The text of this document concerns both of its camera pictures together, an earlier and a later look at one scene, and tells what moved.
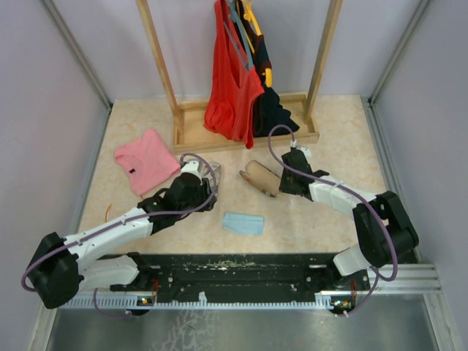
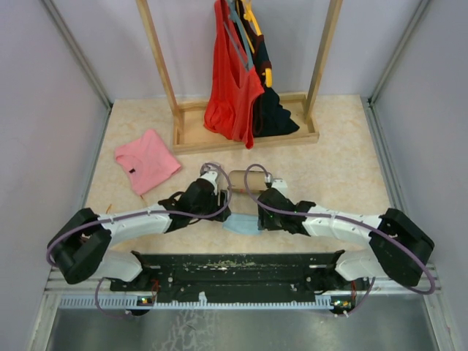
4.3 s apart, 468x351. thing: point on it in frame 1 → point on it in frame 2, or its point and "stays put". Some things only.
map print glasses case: [207, 172] stays put
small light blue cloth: [243, 223] stays put
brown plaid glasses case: [262, 178] → [256, 180]
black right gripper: [284, 186] → [264, 222]
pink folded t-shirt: [148, 161] stays put
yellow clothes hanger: [248, 16] stays put
